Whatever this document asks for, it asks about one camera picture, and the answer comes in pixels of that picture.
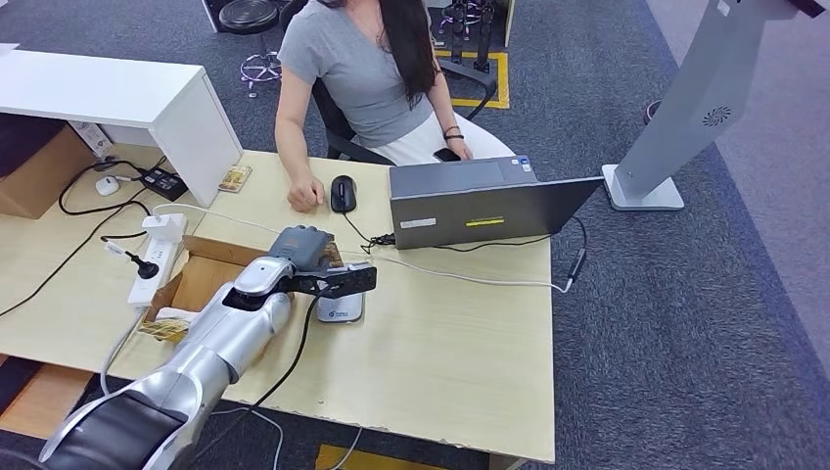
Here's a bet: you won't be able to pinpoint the brown board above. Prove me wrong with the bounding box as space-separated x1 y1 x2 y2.
0 364 95 441

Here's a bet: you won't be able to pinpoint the black computer mouse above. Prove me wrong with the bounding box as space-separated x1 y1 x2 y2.
330 174 358 214

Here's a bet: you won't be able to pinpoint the black round stool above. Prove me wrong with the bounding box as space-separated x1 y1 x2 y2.
217 0 287 99

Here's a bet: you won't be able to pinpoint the thick white power cable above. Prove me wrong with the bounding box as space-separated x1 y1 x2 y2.
99 307 287 470

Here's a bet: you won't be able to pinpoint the black laptop cable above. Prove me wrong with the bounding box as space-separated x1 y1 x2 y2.
436 216 589 255

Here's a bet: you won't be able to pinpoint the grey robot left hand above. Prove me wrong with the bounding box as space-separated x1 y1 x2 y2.
268 224 336 274

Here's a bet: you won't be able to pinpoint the black power plug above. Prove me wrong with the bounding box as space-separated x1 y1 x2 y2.
124 251 161 281

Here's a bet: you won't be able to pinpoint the white printed box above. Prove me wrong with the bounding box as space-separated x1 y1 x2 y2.
68 120 115 159

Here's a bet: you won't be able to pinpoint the black camera cable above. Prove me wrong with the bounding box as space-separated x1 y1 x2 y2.
188 295 322 468

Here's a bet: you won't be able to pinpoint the short black plug cable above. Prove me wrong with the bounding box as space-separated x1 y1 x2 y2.
99 230 149 260

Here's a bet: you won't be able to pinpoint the long black cable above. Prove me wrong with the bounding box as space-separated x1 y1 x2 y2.
0 188 152 319

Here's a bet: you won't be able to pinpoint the white reception counter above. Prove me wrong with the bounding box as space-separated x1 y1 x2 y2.
0 43 245 209

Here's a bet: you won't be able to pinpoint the person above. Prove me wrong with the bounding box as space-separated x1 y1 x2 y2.
274 0 517 214

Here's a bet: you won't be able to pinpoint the white power strip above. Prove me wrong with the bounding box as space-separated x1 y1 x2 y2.
126 238 179 309

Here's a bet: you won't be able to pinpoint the black office chair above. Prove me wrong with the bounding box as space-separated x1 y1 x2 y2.
310 58 499 164

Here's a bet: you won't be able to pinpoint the looped black adapter cable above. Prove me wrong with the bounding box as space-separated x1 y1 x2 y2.
57 160 155 218

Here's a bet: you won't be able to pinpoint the grey kiosk stand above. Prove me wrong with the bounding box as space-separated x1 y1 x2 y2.
601 0 811 212

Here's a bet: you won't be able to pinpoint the thin white charging cable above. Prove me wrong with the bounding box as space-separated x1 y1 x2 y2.
151 203 576 295

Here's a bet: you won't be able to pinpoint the brown cardboard box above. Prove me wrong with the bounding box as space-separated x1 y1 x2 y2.
0 124 97 220

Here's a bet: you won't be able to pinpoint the white charger block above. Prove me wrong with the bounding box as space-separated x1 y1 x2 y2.
141 213 189 245

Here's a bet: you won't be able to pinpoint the grey card reader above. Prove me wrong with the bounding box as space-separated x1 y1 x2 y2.
315 292 366 324

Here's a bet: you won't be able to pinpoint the black power adapter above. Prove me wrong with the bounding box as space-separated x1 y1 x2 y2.
140 166 189 203

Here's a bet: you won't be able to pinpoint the thin white hanging cable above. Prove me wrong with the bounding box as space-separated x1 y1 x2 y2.
327 428 363 470

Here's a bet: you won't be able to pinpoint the black mouse cable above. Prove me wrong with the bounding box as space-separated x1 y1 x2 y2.
342 212 396 256

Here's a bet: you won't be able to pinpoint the grey laptop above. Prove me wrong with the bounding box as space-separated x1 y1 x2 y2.
389 155 606 251

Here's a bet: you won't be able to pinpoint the person's right hand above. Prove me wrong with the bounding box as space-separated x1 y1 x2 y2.
287 174 326 214

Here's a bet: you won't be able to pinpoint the black robot stand legs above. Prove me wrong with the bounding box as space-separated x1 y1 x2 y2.
438 0 499 74

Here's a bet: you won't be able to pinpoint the yellow floor tape frame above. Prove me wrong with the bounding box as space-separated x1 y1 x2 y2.
434 49 511 111

